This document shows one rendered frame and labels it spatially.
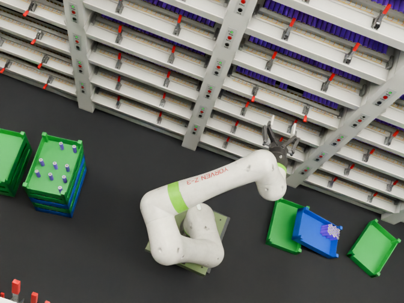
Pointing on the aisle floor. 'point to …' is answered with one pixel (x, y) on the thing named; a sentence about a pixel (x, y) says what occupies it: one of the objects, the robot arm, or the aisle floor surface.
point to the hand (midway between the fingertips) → (282, 124)
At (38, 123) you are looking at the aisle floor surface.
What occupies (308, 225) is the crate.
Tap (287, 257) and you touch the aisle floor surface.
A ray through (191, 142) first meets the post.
